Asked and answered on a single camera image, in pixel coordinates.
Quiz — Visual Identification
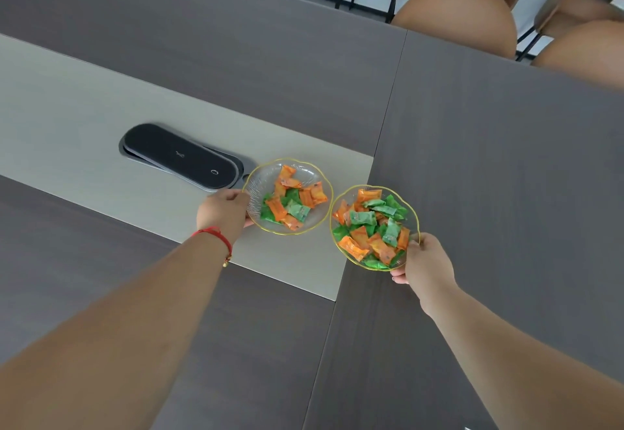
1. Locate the person's left hand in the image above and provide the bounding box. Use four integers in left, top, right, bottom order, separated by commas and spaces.
196, 189, 255, 246

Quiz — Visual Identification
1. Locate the person's right hand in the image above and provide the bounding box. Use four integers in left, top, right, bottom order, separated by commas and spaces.
390, 233, 460, 316

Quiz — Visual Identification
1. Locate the gold-rimmed glass dish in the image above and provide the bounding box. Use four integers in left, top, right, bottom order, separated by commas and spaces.
330, 184, 421, 272
242, 158, 334, 236

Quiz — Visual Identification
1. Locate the person's right forearm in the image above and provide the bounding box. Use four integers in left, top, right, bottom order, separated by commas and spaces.
421, 284, 624, 430

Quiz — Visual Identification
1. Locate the person's left forearm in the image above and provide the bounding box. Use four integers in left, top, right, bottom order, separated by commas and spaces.
0, 231, 234, 430

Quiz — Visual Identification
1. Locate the pile of orange green candies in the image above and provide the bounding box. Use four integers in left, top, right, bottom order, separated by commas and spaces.
260, 165, 329, 231
332, 189, 411, 270

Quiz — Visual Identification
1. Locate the black table socket cover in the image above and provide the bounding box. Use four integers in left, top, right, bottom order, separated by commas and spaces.
118, 123, 257, 193

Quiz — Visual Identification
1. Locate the red string bracelet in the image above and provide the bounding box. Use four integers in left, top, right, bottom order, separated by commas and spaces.
191, 226, 233, 268

